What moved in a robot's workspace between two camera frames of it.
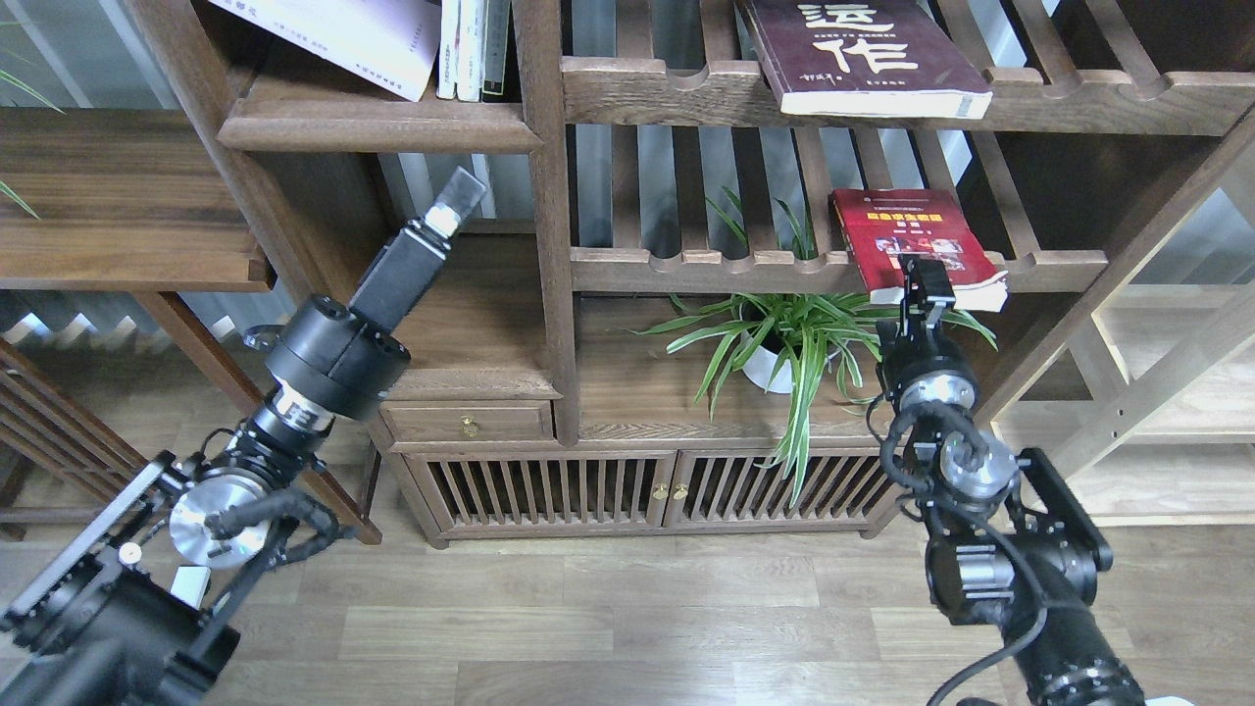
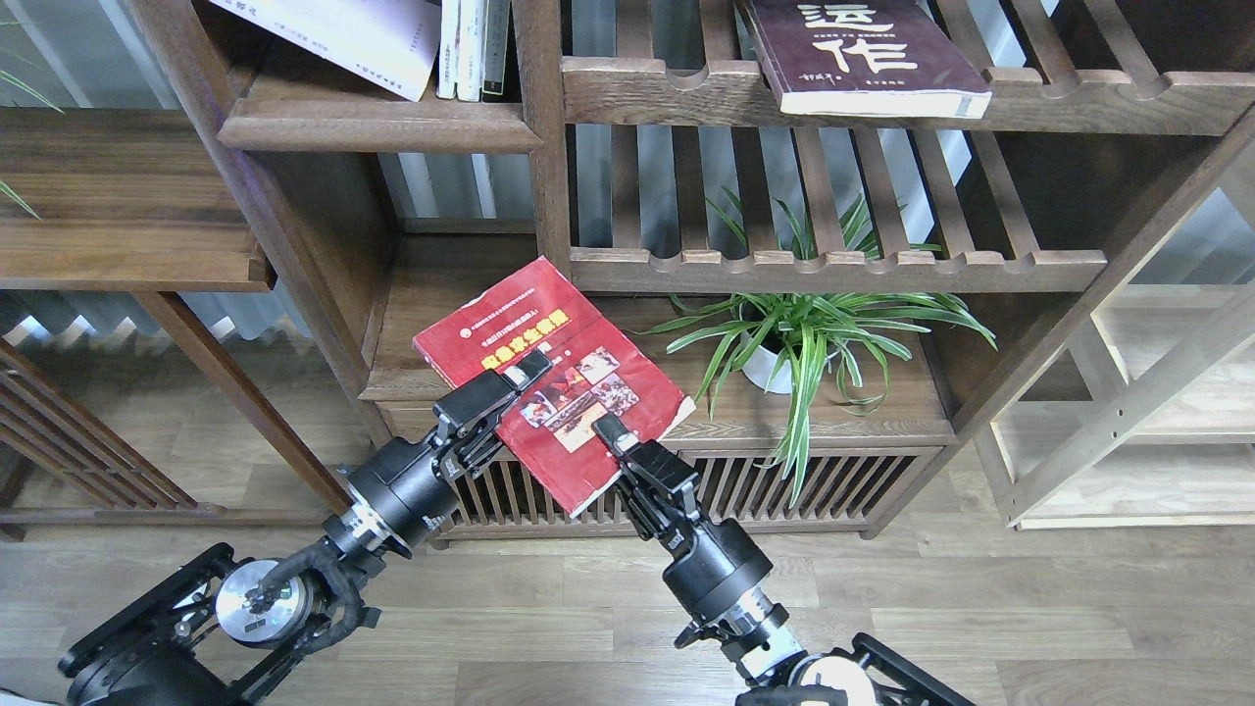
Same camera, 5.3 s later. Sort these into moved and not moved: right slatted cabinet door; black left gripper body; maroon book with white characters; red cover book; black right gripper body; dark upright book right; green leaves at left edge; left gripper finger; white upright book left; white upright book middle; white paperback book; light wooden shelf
Moved: black left gripper body; red cover book; left gripper finger; black right gripper body
Not moved: maroon book with white characters; right slatted cabinet door; white paperback book; white upright book left; green leaves at left edge; white upright book middle; dark upright book right; light wooden shelf
